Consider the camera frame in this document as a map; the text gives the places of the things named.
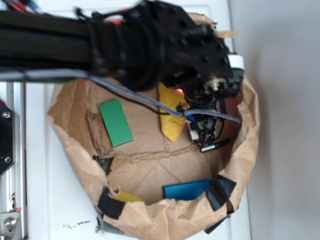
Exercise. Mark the blue rectangular block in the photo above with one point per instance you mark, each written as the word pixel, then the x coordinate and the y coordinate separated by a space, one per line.
pixel 186 191

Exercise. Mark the aluminium frame rail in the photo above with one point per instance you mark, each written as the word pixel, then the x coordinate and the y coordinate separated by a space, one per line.
pixel 13 193

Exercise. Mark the brown paper bag bin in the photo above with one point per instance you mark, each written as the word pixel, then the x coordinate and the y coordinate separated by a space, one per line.
pixel 151 161

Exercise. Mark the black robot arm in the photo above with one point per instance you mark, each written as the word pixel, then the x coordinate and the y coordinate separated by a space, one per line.
pixel 153 54

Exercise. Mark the yellow block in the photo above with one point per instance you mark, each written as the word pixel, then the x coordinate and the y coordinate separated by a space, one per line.
pixel 125 196

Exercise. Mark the black mounting plate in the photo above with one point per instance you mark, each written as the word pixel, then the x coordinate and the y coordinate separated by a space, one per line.
pixel 6 138

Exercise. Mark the brown wooden piece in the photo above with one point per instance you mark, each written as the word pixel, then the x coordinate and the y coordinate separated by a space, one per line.
pixel 99 135

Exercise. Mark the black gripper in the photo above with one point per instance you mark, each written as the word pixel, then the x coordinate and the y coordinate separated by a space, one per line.
pixel 199 62

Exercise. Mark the yellow cloth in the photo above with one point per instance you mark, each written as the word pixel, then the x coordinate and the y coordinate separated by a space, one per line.
pixel 172 126

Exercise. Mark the green rectangular block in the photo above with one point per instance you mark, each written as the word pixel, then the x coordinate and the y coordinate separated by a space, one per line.
pixel 115 122

